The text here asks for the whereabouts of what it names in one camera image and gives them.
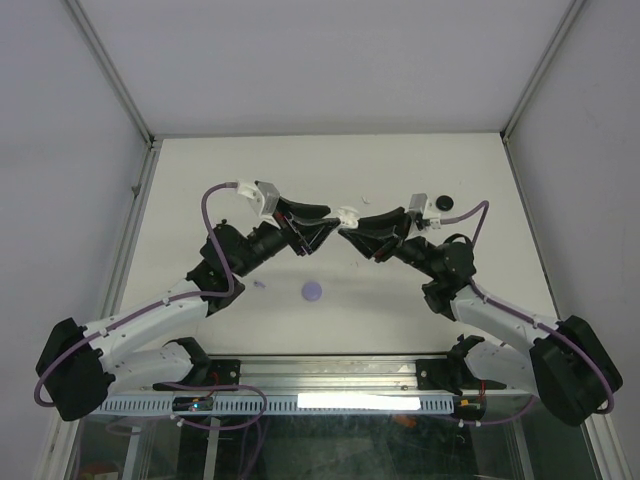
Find purple earbud case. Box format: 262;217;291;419
301;281;323;302

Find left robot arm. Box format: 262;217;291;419
34;198;341;421

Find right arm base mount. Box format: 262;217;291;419
415;335;485;396

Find black earbud case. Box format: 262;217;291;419
435;195;455;212

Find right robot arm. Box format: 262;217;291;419
337;207;623;426

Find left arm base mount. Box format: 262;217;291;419
153;337;241;391

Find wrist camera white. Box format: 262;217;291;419
236;180;280;221
407;193;441;233

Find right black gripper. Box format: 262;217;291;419
338;207;440;280

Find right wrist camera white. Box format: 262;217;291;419
407;193;441;233

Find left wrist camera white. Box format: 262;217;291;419
236;180;280;221

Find white earbud case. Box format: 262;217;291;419
333;206;361;229

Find aluminium front rail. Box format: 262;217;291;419
199;353;531;399

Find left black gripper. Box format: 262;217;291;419
233;197;339;278

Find slotted cable duct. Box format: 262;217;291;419
94;393;454;417

